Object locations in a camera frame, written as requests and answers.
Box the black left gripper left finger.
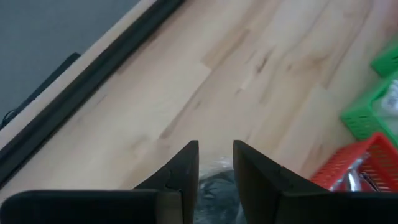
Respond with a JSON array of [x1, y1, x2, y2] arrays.
[[0, 140, 200, 224]]

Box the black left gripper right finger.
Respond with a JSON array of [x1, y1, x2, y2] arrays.
[[233, 140, 398, 224]]

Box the bagged black hair ties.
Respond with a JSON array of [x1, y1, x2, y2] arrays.
[[192, 157, 247, 224]]

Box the red plastic basket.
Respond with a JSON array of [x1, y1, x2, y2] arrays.
[[310, 132, 398, 192]]

